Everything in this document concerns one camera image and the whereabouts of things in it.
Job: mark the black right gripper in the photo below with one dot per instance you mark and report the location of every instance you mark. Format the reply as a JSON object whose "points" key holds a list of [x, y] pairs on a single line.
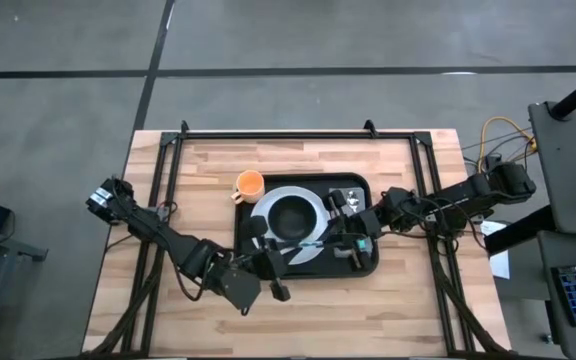
{"points": [[368, 222]]}

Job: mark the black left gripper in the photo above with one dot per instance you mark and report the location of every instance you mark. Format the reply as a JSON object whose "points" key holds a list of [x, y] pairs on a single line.
{"points": [[269, 265]]}

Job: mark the grey round plate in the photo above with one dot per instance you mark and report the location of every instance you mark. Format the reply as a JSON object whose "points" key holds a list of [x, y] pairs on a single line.
{"points": [[304, 256]]}

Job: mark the black round bowl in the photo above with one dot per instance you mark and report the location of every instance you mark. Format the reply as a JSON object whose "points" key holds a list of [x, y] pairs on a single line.
{"points": [[293, 217]]}

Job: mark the grey napkin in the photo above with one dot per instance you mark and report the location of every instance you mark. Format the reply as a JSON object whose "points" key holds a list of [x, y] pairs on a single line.
{"points": [[362, 195]]}

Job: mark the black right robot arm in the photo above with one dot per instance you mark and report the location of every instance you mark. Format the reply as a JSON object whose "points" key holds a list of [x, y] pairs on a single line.
{"points": [[458, 195]]}

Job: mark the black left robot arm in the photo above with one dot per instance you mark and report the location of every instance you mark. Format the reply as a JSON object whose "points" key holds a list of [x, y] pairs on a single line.
{"points": [[168, 237]]}

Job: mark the black plastic serving tray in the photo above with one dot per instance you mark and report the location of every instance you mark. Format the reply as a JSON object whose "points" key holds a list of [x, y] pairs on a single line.
{"points": [[318, 270]]}

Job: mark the white paper sheet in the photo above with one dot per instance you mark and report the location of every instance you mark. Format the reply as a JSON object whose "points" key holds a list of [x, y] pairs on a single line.
{"points": [[500, 265]]}

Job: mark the black desk beam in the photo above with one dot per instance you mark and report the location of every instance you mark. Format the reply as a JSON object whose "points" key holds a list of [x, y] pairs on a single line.
{"points": [[518, 232]]}

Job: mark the dark grey keyboard desk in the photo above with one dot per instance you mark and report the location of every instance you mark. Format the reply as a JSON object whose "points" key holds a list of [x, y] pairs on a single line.
{"points": [[548, 300]]}

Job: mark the grey metal stand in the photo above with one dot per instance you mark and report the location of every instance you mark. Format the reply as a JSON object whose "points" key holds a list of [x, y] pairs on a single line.
{"points": [[13, 247]]}

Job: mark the black aluminium table frame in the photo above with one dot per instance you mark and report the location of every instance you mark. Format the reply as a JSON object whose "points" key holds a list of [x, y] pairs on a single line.
{"points": [[293, 135]]}

